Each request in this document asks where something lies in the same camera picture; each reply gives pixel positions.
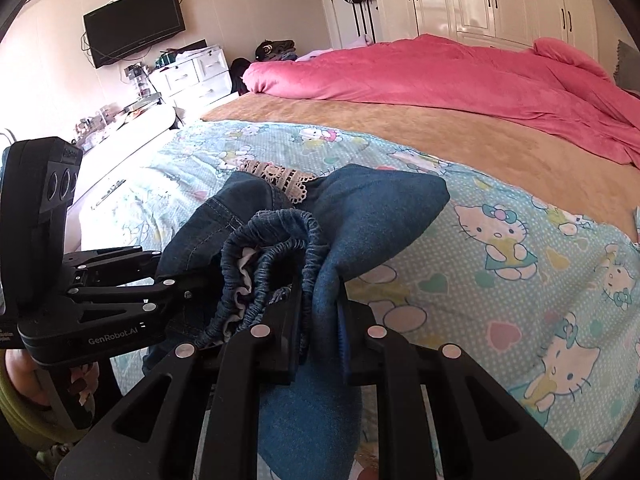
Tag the pink duvet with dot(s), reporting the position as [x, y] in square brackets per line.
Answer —
[450, 75]

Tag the person's left hand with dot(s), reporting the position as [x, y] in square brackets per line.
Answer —
[22, 375]

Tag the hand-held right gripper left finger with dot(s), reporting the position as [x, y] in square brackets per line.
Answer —
[280, 340]

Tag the cartoon cat printed blanket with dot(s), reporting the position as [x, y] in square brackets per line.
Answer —
[475, 285]

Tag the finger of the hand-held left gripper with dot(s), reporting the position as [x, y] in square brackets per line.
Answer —
[115, 262]
[150, 292]

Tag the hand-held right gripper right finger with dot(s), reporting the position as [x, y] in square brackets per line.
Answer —
[350, 340]

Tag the lilac cloth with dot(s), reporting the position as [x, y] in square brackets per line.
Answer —
[312, 55]

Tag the white wardrobe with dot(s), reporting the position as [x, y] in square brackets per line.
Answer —
[475, 0]

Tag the grey padded headboard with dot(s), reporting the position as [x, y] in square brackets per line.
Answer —
[627, 65]

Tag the clutter of cosmetic bottles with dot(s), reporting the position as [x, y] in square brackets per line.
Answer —
[115, 117]

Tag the black bag with white print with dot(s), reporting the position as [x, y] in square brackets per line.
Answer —
[275, 50]

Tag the white dressing table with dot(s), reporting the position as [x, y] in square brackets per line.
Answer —
[130, 145]

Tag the denim pants with lace trim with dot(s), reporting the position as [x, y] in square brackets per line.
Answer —
[360, 220]

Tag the dark bag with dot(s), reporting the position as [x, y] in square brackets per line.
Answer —
[239, 75]

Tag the tan bed sheet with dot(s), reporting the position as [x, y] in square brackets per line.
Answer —
[450, 135]

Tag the black flat television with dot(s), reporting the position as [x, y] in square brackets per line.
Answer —
[135, 25]

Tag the person's left forearm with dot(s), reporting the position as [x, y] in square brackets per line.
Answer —
[20, 420]

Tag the white drawer cabinet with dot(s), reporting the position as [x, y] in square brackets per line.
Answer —
[200, 75]

